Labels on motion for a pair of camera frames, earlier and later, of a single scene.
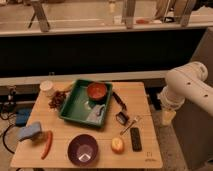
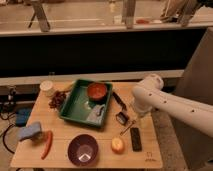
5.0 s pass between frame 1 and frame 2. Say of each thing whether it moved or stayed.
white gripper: moved
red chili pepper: stayed
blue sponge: stayed
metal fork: stayed
